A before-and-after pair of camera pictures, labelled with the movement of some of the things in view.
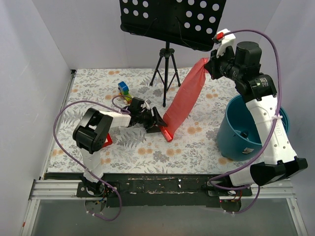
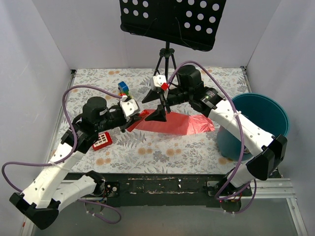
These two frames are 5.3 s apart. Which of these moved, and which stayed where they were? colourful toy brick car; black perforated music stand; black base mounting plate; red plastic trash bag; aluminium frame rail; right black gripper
Moved: red plastic trash bag; right black gripper
Stayed: black base mounting plate; aluminium frame rail; black perforated music stand; colourful toy brick car
